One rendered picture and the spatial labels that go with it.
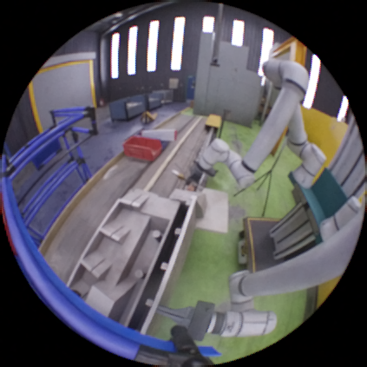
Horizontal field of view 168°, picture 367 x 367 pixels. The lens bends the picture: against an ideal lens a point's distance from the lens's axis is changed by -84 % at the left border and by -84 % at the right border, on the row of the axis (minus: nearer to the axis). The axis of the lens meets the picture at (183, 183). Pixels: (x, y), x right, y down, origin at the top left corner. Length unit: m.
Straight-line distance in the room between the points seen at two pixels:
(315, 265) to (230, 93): 5.80
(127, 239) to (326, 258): 0.60
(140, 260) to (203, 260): 1.00
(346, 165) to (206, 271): 1.55
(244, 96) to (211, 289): 5.99
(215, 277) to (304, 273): 1.24
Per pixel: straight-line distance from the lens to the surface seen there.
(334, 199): 1.02
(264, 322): 0.45
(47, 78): 11.12
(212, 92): 5.91
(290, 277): 0.33
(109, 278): 0.54
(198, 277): 1.43
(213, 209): 0.77
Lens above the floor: 1.41
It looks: 45 degrees down
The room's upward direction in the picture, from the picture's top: 6 degrees clockwise
